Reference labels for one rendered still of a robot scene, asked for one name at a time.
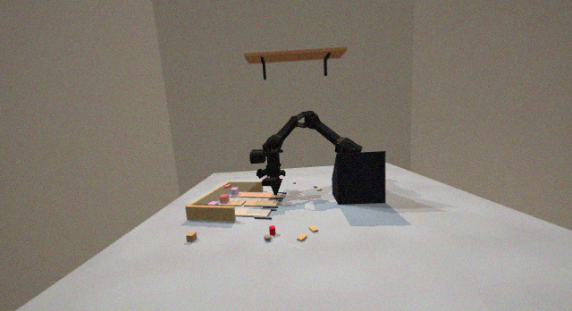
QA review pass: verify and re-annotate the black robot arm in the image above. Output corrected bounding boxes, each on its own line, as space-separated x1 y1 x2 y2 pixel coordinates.
249 111 362 179

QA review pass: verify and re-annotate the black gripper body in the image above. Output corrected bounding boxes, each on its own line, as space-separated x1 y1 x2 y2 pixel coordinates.
262 163 286 186

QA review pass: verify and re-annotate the small brown block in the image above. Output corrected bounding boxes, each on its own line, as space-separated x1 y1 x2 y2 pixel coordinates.
186 232 197 242

